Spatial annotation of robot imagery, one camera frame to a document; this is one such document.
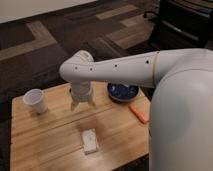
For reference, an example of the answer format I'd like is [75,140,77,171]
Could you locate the white paper cup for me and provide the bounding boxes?
[23,89,47,114]

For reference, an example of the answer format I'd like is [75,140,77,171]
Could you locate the dark blue bowl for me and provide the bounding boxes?
[107,83,139,102]

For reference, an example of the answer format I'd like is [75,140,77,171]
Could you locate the white eraser block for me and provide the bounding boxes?
[81,129,98,155]

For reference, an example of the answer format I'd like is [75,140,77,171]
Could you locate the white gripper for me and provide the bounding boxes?
[70,82,96,111]

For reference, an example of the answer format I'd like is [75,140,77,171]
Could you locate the orange marker pen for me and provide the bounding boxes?
[128,104,149,124]

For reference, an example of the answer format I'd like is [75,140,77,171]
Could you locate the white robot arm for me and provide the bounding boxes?
[59,48,213,171]

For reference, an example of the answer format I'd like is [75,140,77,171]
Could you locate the black office chair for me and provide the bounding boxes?
[148,0,213,49]

